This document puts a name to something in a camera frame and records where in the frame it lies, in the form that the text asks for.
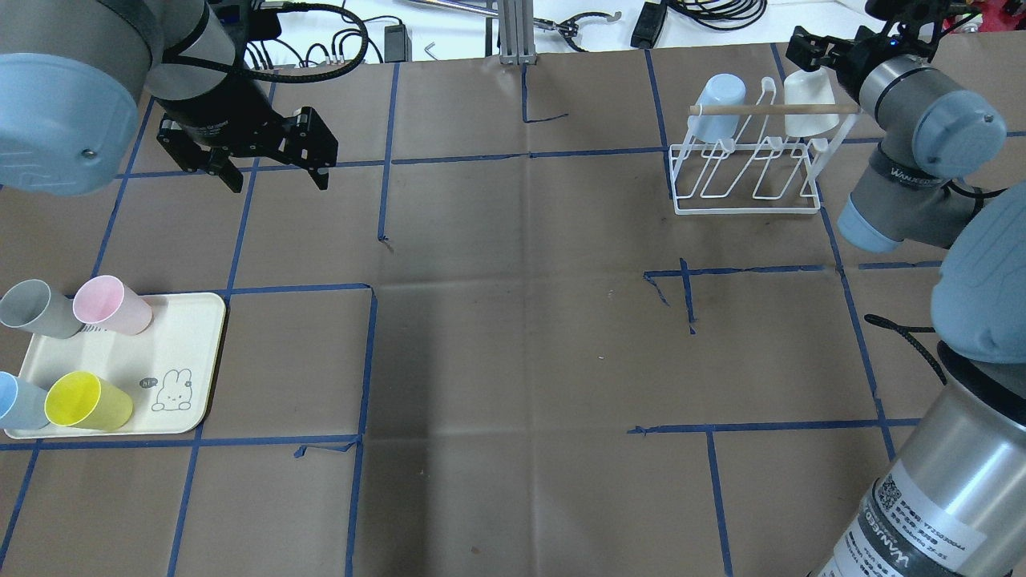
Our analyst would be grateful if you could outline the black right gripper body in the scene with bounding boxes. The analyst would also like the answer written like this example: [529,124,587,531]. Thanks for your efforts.
[833,28,895,94]

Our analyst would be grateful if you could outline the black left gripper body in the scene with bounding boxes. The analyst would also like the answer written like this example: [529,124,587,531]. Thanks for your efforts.
[157,76,338,171]

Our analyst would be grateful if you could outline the cream white cup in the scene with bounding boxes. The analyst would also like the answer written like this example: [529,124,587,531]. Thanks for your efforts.
[783,68,842,138]

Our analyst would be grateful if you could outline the light blue cup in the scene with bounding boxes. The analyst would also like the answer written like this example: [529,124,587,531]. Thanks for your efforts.
[689,74,748,145]
[1,372,49,430]

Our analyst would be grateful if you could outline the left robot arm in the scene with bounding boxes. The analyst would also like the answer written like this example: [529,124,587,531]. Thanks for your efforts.
[1,1,338,195]

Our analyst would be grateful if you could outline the pink cup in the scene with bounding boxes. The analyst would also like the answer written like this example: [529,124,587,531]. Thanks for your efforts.
[72,275,154,335]

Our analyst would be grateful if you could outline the grey cup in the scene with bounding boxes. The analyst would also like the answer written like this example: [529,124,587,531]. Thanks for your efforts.
[1,279,84,339]

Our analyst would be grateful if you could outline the yellow cup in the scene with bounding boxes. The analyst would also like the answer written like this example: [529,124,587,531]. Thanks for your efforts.
[44,370,133,431]

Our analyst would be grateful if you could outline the black power adapter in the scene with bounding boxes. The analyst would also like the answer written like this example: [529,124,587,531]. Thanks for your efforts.
[629,1,668,49]

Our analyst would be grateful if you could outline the cream plastic tray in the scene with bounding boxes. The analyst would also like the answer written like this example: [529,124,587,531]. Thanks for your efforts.
[18,293,227,435]

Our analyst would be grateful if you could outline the reacher grabber tool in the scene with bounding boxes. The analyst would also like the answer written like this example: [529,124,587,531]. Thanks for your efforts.
[409,0,624,37]

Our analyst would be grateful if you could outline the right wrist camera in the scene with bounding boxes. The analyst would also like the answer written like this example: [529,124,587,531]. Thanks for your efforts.
[862,1,951,38]

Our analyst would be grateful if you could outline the coiled black cable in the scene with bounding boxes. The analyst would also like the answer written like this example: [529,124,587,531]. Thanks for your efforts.
[669,0,770,31]

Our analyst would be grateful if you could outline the white wire cup rack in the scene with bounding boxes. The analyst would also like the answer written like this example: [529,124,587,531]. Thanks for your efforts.
[667,74,860,216]

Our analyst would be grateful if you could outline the aluminium frame post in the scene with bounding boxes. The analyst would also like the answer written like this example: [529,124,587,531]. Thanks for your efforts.
[497,0,536,66]

